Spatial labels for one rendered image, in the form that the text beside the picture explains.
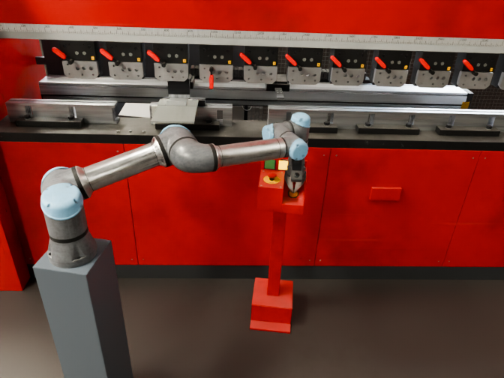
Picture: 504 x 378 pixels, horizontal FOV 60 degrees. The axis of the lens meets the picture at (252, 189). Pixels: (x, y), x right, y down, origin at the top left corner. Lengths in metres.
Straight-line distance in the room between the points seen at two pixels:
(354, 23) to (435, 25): 0.36
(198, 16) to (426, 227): 1.56
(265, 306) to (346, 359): 0.45
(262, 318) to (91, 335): 0.93
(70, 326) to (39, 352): 0.69
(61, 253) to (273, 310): 1.14
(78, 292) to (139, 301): 0.95
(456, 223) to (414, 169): 0.44
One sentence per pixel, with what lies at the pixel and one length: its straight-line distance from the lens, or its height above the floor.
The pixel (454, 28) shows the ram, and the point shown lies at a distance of 2.22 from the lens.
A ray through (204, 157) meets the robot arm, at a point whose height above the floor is 1.06.
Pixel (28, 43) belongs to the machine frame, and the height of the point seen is 1.12.
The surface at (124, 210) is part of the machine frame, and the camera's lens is 2.31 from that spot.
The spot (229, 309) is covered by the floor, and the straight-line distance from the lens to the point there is 2.37.
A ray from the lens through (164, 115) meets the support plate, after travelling 1.95.
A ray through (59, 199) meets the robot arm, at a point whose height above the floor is 1.00.
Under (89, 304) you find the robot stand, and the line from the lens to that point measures 1.56.
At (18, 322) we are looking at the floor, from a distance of 2.53.
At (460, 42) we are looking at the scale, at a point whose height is 1.31.
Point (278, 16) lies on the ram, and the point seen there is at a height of 1.39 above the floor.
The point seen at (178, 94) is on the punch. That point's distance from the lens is 2.13.
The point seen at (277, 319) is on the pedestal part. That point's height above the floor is 0.04.
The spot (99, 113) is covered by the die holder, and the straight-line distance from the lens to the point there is 2.22.
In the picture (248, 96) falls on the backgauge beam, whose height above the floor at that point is 0.94.
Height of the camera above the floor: 1.72
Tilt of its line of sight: 31 degrees down
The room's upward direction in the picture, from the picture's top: 3 degrees clockwise
